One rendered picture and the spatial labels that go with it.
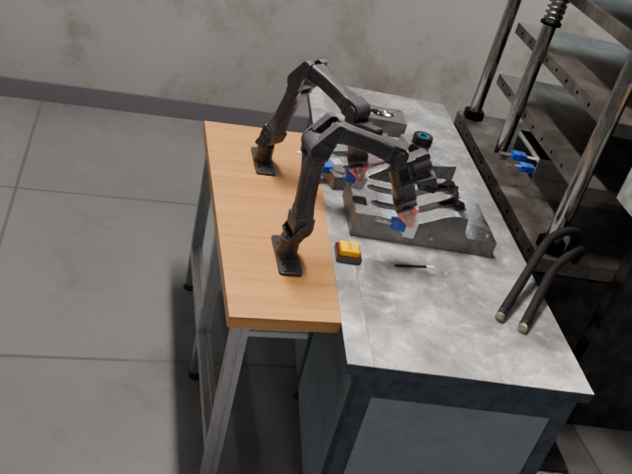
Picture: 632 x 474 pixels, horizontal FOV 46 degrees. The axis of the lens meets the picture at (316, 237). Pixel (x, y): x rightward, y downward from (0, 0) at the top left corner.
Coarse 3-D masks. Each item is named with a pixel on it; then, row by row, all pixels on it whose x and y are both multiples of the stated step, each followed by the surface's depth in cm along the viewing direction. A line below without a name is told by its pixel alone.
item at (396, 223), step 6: (396, 216) 231; (408, 216) 231; (384, 222) 229; (390, 222) 230; (396, 222) 228; (402, 222) 229; (408, 222) 228; (414, 222) 229; (396, 228) 229; (402, 228) 229; (408, 228) 229; (414, 228) 229; (402, 234) 231; (408, 234) 230; (414, 234) 230
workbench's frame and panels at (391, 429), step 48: (336, 336) 232; (336, 384) 222; (384, 384) 198; (432, 384) 197; (480, 384) 198; (336, 432) 212; (384, 432) 209; (432, 432) 210; (480, 432) 211; (528, 432) 213
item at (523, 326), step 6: (546, 276) 236; (552, 276) 237; (546, 282) 234; (540, 288) 232; (546, 288) 232; (534, 294) 230; (540, 294) 229; (534, 300) 227; (540, 300) 228; (534, 306) 225; (528, 312) 222; (534, 312) 223; (522, 318) 221; (528, 318) 220; (522, 324) 218; (528, 324) 219; (522, 330) 219
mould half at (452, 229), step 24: (360, 192) 252; (360, 216) 240; (384, 216) 242; (432, 216) 245; (456, 216) 243; (480, 216) 263; (384, 240) 246; (408, 240) 247; (456, 240) 248; (480, 240) 249
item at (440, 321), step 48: (384, 96) 361; (336, 192) 267; (480, 192) 294; (336, 240) 240; (384, 288) 223; (432, 288) 229; (480, 288) 235; (528, 288) 241; (384, 336) 204; (432, 336) 208; (480, 336) 213; (528, 336) 219; (528, 384) 200; (576, 384) 205
